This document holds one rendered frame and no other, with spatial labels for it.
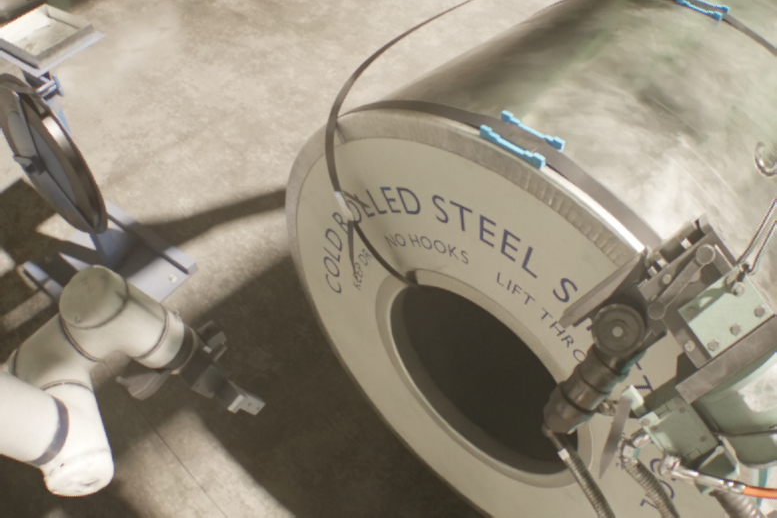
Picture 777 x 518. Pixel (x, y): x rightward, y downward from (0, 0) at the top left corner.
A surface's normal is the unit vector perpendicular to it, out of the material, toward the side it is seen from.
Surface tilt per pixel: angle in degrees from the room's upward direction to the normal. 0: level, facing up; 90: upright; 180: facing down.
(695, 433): 58
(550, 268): 90
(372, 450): 0
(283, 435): 0
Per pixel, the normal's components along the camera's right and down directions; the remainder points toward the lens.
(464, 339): 0.45, -0.19
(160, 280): -0.02, -0.70
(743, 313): -0.45, 0.14
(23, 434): 0.77, 0.33
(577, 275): -0.72, 0.50
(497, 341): 0.31, -0.39
